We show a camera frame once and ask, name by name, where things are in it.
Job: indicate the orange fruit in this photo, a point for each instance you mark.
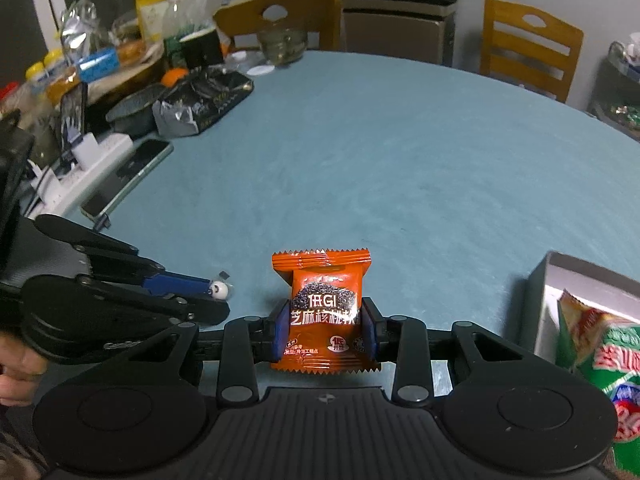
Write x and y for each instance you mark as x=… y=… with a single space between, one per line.
x=172 y=76

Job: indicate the grey cabinet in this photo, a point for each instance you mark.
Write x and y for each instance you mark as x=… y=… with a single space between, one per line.
x=415 y=31

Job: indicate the black smartphone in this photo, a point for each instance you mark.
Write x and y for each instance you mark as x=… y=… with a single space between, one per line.
x=120 y=182

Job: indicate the dark paper cup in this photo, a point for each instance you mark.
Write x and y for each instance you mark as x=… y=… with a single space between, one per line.
x=202 y=48

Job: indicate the yellow wooden chair behind table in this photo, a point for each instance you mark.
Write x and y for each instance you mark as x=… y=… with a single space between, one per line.
x=248 y=17

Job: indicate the orange sesame snack packet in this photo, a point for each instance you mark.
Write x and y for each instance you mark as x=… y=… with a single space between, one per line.
x=324 y=334

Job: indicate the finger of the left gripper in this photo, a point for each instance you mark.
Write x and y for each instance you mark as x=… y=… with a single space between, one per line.
x=168 y=283

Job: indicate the blue snack packet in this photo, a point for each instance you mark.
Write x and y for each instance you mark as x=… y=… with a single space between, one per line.
x=98 y=65

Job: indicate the grey cardboard box tray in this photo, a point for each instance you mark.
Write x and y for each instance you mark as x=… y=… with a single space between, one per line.
x=560 y=288

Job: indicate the green prawn cracker bag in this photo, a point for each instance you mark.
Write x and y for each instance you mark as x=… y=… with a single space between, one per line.
x=605 y=351

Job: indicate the dark ceramic bowl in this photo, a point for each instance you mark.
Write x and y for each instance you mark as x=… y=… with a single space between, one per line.
x=134 y=115

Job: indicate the left hand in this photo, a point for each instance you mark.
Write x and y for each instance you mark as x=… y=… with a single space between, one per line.
x=21 y=371

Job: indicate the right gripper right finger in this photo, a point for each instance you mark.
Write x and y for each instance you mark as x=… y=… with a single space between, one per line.
x=402 y=341

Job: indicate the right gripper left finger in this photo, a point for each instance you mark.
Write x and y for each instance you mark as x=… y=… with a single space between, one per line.
x=246 y=342

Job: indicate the glass jar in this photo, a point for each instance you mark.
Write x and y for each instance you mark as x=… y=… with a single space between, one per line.
x=283 y=45

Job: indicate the white power strip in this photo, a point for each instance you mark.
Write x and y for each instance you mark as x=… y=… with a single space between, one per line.
x=59 y=195

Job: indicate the upright phone on stand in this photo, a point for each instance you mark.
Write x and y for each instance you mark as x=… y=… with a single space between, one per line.
x=73 y=117

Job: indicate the small panda figurine packet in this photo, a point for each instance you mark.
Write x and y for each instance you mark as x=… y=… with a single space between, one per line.
x=220 y=287

